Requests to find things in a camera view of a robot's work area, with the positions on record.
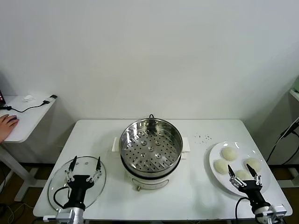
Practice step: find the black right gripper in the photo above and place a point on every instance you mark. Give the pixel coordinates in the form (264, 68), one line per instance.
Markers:
(253, 191)

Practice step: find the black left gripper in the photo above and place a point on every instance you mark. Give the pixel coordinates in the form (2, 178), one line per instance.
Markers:
(78, 186)

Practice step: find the white steamed baozi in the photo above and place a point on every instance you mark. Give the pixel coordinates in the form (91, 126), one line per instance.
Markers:
(220, 166)
(229, 154)
(243, 175)
(255, 163)

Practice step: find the round glass pot lid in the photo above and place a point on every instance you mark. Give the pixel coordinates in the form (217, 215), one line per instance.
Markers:
(98, 189)

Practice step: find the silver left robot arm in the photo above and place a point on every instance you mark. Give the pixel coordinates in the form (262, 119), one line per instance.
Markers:
(77, 215)

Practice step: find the perforated steel steamer basket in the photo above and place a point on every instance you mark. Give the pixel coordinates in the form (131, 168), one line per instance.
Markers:
(151, 149)

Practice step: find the person's bare hand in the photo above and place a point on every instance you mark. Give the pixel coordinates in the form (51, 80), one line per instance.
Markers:
(7, 126)

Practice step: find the large white plate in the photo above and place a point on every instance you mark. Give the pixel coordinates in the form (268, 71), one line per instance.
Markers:
(243, 151)

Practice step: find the white electric cooker pot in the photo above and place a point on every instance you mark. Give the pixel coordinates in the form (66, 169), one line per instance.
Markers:
(149, 182)

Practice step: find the white side table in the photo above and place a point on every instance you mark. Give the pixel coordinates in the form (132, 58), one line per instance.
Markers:
(30, 116)

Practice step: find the small white crumpled object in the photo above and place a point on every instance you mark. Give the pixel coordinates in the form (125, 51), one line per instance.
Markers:
(28, 98)

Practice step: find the white shelf board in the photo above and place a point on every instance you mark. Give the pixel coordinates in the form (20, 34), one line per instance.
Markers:
(294, 95)

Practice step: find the dark laptop screen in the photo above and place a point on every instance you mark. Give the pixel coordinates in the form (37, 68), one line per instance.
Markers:
(2, 93)

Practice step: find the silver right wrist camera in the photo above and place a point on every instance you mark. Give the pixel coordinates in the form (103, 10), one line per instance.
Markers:
(279, 210)

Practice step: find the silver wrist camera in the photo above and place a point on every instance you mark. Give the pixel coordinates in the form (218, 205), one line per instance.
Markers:
(56, 217)
(279, 210)

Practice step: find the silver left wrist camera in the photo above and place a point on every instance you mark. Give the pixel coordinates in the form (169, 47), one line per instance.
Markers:
(56, 217)

